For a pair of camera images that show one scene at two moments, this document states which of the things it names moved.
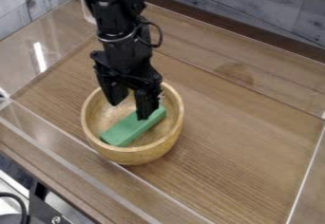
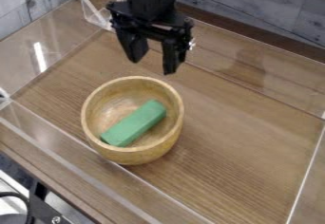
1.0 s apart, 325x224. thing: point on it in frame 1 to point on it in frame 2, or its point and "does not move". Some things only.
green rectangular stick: [131, 126] does not move
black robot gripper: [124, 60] to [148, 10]
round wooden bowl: [100, 117] does not move
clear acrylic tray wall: [247, 164] does not move
